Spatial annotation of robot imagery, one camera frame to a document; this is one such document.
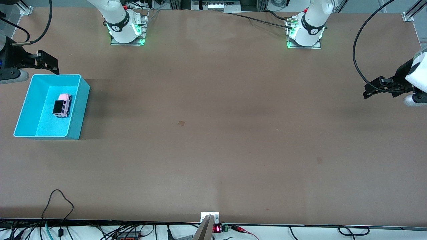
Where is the pink toy jeep black roof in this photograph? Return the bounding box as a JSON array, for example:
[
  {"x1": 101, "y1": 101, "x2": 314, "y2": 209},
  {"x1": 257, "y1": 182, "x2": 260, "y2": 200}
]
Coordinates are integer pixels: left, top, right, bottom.
[{"x1": 52, "y1": 93, "x2": 73, "y2": 119}]

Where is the turquoise plastic bin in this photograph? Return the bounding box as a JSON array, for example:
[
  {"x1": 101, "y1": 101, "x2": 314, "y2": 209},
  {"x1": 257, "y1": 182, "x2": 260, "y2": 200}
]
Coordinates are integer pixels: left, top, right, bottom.
[{"x1": 13, "y1": 74, "x2": 90, "y2": 140}]

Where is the aluminium corner profile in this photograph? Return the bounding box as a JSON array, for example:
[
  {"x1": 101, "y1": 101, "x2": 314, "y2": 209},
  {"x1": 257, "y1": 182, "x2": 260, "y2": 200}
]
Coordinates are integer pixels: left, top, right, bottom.
[{"x1": 402, "y1": 0, "x2": 427, "y2": 23}]

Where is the red clip lead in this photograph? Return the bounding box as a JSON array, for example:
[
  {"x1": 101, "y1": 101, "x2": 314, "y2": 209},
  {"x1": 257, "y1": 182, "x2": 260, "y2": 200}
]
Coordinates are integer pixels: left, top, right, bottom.
[{"x1": 230, "y1": 225, "x2": 260, "y2": 240}]

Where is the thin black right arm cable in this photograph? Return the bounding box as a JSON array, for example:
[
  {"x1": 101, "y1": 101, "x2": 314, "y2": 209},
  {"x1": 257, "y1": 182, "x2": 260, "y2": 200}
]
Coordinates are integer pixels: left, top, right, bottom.
[{"x1": 0, "y1": 17, "x2": 32, "y2": 43}]

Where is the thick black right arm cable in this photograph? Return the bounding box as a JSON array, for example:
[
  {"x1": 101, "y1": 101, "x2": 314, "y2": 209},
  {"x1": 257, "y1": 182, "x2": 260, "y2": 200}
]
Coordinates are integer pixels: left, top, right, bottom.
[{"x1": 13, "y1": 0, "x2": 53, "y2": 45}]

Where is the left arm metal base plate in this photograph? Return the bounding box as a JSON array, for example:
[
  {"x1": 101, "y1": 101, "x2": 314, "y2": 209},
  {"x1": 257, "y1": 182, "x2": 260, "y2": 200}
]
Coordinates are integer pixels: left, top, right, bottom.
[{"x1": 286, "y1": 15, "x2": 322, "y2": 50}]

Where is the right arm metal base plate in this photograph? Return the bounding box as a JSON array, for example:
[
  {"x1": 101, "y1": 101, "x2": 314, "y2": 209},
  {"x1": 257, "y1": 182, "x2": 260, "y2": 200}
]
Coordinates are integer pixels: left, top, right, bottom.
[{"x1": 110, "y1": 9, "x2": 149, "y2": 46}]

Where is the short black table cable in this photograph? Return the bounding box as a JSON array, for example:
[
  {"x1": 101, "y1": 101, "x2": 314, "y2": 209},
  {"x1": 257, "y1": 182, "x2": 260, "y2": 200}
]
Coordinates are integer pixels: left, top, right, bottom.
[{"x1": 265, "y1": 10, "x2": 294, "y2": 22}]

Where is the black coiled cable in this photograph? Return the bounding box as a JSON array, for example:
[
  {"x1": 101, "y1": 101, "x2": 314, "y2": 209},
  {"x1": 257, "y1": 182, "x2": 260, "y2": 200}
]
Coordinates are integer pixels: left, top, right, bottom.
[{"x1": 337, "y1": 225, "x2": 370, "y2": 237}]

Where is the long black table cable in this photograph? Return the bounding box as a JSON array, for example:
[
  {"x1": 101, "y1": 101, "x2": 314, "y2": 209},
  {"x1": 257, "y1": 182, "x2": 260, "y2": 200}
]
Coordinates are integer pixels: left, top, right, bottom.
[{"x1": 230, "y1": 12, "x2": 295, "y2": 30}]

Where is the black looped cable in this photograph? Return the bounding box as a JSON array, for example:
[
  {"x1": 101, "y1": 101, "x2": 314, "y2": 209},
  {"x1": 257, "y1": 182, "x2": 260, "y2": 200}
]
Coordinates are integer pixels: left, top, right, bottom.
[{"x1": 41, "y1": 189, "x2": 75, "y2": 238}]

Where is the aluminium frame structure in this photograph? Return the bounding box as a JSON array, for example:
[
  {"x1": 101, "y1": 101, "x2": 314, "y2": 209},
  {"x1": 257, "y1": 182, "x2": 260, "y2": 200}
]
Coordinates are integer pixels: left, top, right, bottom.
[{"x1": 168, "y1": 0, "x2": 269, "y2": 14}]

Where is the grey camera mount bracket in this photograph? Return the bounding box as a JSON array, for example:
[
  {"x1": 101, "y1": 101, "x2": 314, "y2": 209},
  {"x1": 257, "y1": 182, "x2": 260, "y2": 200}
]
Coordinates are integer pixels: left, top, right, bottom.
[{"x1": 192, "y1": 211, "x2": 220, "y2": 240}]

